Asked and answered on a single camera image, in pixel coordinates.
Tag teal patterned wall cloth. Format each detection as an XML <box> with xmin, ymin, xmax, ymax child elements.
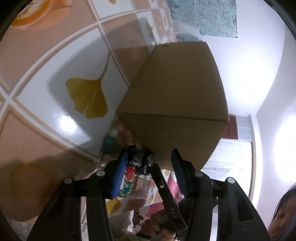
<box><xmin>168</xmin><ymin>0</ymin><xmax>238</xmax><ymax>38</ymax></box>

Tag colourful bead necklace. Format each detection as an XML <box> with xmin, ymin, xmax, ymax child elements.
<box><xmin>102</xmin><ymin>122</ymin><xmax>143</xmax><ymax>198</ymax></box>

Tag person's head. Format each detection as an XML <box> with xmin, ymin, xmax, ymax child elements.
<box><xmin>268</xmin><ymin>184</ymin><xmax>295</xmax><ymax>240</ymax></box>

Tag black wrist watch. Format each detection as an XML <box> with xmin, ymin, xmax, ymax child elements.
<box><xmin>126</xmin><ymin>145</ymin><xmax>154</xmax><ymax>176</ymax></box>

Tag dark red door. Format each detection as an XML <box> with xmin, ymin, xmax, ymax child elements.
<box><xmin>222</xmin><ymin>115</ymin><xmax>238</xmax><ymax>140</ymax></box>

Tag person's right hand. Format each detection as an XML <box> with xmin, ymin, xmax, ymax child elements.
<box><xmin>139</xmin><ymin>210</ymin><xmax>176</xmax><ymax>241</ymax></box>

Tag ginkgo-patterned floor mat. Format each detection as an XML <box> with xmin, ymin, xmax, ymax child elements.
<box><xmin>1</xmin><ymin>1</ymin><xmax>175</xmax><ymax>223</ymax></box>

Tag brown cardboard box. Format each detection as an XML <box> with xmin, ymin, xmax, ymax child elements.
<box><xmin>116</xmin><ymin>42</ymin><xmax>229</xmax><ymax>170</ymax></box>

